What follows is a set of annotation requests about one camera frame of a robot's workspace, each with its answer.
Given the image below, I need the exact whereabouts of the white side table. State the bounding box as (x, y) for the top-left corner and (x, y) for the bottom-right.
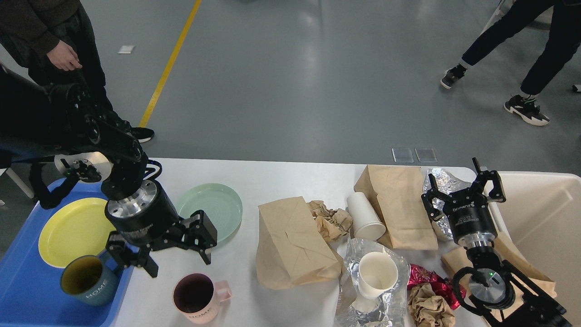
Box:
(0, 168), (34, 199)

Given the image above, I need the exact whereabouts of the flat brown paper bag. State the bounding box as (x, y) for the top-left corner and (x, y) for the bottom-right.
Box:
(354, 165), (438, 251)

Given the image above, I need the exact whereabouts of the silver foil bag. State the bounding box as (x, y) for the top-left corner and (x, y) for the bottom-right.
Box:
(335, 238), (410, 327)

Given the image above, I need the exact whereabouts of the blue plastic tray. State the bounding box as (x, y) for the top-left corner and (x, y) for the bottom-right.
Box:
(0, 204), (133, 327)

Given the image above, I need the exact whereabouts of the pink home mug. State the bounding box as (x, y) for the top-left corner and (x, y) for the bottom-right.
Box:
(172, 272), (232, 324)

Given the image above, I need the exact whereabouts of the beige plastic bin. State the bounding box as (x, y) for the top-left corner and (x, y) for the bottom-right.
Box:
(491, 171), (581, 327)

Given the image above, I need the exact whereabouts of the red foil wrapper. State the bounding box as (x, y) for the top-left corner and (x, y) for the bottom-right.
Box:
(407, 264), (461, 310)

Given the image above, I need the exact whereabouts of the crumpled brown paper ball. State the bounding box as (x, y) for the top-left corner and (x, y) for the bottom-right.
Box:
(407, 283), (456, 327)

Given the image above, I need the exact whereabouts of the brown paper bag under arm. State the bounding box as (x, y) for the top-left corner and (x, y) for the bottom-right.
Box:
(442, 233), (570, 327)

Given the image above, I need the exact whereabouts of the person in dark clothes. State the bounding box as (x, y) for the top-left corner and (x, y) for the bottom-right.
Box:
(0, 0), (155, 144)

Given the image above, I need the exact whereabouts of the large brown paper bag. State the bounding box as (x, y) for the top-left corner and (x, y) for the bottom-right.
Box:
(256, 197), (343, 290)

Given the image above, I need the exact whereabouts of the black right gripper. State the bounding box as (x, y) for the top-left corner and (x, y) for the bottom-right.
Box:
(421, 158), (507, 247)

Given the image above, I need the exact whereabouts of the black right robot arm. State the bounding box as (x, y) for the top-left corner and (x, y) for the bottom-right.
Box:
(421, 158), (571, 327)

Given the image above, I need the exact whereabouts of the person with black sneakers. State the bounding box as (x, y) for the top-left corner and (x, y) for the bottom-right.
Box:
(440, 0), (581, 127)

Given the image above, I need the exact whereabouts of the lying white paper cup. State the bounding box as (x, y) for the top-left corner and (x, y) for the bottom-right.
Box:
(346, 192), (386, 241)

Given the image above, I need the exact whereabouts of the teal home mug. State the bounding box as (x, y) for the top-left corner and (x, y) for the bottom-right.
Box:
(60, 251), (124, 306)

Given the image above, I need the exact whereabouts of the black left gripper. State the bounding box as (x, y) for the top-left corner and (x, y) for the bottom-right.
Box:
(104, 180), (217, 278)

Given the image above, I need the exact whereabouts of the yellow plate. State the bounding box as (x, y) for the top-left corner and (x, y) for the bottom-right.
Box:
(38, 198), (114, 268)

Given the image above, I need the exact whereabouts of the upright white paper cup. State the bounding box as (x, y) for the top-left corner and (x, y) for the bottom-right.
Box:
(359, 252), (399, 299)

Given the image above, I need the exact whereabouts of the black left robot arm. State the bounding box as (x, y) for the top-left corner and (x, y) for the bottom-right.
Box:
(1, 66), (217, 277)

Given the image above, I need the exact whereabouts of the crumpled silver foil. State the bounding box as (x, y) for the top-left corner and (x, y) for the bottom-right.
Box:
(423, 168), (471, 241)

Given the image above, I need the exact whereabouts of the crumpled brown paper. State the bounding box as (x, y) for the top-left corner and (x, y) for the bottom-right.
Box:
(307, 200), (353, 243)

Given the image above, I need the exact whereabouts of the mint green plate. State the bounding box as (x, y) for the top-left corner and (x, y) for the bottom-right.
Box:
(175, 183), (243, 243)

